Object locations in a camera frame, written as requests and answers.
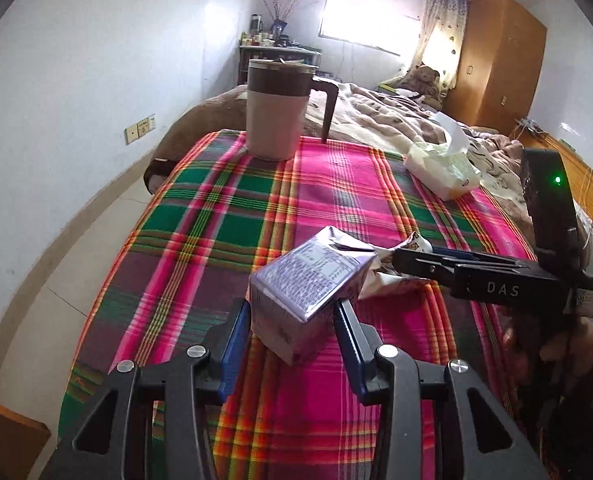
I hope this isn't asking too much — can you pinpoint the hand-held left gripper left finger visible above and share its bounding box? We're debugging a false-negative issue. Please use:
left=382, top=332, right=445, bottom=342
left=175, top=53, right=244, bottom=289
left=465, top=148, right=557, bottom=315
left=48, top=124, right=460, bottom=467
left=41, top=299, right=253, bottom=480

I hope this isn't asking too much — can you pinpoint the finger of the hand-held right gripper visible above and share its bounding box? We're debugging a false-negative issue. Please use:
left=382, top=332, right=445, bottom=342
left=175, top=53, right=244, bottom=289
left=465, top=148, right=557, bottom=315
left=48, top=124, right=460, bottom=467
left=391, top=248, right=460, bottom=287
left=429, top=246, right=537, bottom=269

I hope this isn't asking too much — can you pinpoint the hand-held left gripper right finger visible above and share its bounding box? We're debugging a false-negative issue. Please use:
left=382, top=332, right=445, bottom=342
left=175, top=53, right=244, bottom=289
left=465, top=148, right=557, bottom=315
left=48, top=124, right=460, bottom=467
left=332, top=299, right=549, bottom=480

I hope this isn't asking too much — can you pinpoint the cream wrapper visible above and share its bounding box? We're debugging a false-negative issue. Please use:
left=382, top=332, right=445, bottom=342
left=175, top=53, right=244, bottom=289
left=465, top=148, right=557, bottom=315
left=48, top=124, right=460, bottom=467
left=359, top=232, right=434, bottom=301

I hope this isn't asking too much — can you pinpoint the purple drink carton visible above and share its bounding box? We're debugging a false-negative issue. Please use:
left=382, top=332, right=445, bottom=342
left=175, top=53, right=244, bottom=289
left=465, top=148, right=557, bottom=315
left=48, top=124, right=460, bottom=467
left=249, top=226, right=377, bottom=367

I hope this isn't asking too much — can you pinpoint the person's right forearm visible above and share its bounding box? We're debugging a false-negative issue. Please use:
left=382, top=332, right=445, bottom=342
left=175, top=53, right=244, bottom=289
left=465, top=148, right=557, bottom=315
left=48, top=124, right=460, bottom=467
left=516, top=360, right=593, bottom=480

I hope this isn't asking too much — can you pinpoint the person's right hand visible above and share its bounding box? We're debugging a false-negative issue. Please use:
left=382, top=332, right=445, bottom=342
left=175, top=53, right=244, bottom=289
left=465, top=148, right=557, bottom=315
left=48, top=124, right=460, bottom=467
left=501, top=310, right=593, bottom=391

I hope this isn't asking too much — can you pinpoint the wooden bed headboard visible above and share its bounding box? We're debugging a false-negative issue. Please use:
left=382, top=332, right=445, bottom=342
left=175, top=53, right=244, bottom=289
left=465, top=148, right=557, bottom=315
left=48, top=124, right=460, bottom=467
left=519, top=130, right=593, bottom=246

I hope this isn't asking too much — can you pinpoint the yellow tissue pack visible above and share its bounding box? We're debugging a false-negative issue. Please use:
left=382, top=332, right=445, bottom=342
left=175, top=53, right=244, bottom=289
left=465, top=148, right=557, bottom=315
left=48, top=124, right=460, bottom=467
left=403, top=112, right=482, bottom=201

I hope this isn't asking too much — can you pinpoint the plaid cloth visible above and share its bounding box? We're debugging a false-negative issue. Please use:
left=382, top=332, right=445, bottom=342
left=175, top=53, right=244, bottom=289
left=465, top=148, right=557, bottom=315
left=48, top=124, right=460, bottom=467
left=59, top=130, right=542, bottom=480

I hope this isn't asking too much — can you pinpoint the brown blanket bed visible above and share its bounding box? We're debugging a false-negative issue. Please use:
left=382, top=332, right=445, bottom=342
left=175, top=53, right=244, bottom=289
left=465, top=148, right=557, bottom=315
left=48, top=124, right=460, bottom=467
left=144, top=82, right=593, bottom=271

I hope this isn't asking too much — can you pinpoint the wooden wardrobe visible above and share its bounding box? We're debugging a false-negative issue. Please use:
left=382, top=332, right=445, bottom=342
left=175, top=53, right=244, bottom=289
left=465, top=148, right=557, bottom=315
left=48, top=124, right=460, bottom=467
left=443, top=0, right=548, bottom=135

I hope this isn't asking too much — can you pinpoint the brown teddy bear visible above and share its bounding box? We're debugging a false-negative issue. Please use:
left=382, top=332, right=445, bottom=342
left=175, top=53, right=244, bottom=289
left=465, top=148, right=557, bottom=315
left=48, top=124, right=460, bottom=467
left=406, top=65, right=444, bottom=108

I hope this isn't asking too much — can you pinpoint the pink and brown mug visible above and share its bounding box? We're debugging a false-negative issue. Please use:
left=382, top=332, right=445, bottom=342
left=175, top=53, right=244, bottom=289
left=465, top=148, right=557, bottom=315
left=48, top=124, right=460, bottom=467
left=246, top=58, right=339, bottom=162

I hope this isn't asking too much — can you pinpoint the patterned curtain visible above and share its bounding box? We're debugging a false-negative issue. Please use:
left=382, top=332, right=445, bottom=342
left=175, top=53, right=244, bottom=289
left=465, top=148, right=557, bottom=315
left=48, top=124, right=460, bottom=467
left=409, top=0, right=469, bottom=91

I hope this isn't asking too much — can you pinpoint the wooden furniture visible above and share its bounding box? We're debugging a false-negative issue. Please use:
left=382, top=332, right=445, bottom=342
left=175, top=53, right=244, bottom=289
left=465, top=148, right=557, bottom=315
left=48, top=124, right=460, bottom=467
left=0, top=387, right=52, bottom=480

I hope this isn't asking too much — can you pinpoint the window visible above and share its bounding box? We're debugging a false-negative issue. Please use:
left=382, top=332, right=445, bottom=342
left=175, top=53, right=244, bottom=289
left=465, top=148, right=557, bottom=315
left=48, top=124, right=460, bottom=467
left=319, top=0, right=424, bottom=56

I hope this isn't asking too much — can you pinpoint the small shelf unit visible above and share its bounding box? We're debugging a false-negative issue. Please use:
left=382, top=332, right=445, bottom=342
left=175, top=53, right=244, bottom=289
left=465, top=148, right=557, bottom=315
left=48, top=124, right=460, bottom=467
left=238, top=44, right=322, bottom=86

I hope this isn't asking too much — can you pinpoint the group of bottles and jars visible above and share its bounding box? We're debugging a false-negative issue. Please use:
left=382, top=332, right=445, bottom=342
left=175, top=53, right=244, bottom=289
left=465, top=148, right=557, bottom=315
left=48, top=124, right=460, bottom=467
left=240, top=12, right=297, bottom=48

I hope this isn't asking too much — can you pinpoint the vase with dry branches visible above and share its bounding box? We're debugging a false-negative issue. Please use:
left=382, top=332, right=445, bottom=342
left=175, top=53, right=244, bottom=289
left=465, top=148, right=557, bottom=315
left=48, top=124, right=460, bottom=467
left=256, top=0, right=307, bottom=36

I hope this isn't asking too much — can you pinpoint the wall socket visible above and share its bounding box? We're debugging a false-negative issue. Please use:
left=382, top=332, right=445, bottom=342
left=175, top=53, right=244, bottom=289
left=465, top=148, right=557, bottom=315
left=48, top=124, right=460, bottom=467
left=124, top=114, right=157, bottom=145

